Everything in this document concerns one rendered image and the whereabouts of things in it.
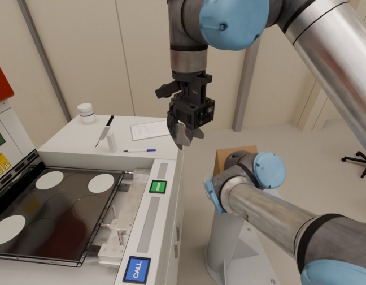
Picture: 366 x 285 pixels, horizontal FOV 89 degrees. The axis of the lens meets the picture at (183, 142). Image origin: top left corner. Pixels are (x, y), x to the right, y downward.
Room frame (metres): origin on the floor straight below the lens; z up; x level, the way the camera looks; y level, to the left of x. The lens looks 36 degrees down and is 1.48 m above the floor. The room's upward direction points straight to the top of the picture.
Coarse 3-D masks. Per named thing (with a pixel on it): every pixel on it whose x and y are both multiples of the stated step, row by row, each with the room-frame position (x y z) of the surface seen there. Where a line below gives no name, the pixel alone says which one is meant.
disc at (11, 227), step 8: (16, 216) 0.37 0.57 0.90; (0, 224) 0.34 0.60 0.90; (8, 224) 0.34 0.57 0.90; (16, 224) 0.34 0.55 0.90; (24, 224) 0.34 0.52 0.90; (0, 232) 0.31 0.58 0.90; (8, 232) 0.31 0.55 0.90; (16, 232) 0.31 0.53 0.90; (0, 240) 0.29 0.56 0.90; (8, 240) 0.29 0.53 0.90
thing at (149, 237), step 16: (160, 160) 0.59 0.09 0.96; (160, 176) 0.50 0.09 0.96; (176, 176) 0.57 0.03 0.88; (144, 192) 0.42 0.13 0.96; (144, 208) 0.36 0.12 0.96; (160, 208) 0.36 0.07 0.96; (144, 224) 0.31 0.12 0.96; (160, 224) 0.30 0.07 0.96; (128, 240) 0.26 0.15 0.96; (144, 240) 0.26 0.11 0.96; (160, 240) 0.26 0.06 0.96; (128, 256) 0.22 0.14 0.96; (144, 256) 0.22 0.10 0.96; (160, 256) 0.23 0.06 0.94; (160, 272) 0.21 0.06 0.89
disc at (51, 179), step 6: (48, 174) 0.57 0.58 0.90; (54, 174) 0.57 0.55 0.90; (60, 174) 0.57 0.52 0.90; (42, 180) 0.53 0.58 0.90; (48, 180) 0.53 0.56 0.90; (54, 180) 0.53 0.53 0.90; (60, 180) 0.53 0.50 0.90; (36, 186) 0.50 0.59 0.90; (42, 186) 0.50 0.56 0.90; (48, 186) 0.50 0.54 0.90
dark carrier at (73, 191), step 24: (24, 192) 0.47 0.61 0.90; (48, 192) 0.47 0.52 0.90; (72, 192) 0.47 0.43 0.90; (0, 216) 0.37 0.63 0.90; (24, 216) 0.37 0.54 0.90; (48, 216) 0.37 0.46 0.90; (72, 216) 0.37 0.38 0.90; (96, 216) 0.37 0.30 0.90; (24, 240) 0.29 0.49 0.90; (48, 240) 0.29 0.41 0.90; (72, 240) 0.29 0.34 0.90
